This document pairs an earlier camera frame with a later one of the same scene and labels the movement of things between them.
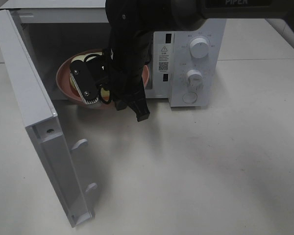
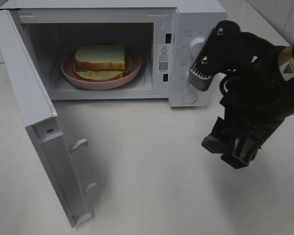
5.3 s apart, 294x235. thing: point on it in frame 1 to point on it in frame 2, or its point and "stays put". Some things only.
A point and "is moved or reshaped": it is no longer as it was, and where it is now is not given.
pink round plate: x=65 y=84 is moved or reshaped
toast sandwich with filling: x=105 y=93 is moved or reshaped
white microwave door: x=40 y=120 stays put
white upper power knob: x=199 y=48 stays put
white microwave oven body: x=184 y=64 stays put
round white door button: x=189 y=97 stays put
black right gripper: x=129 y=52 to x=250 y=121
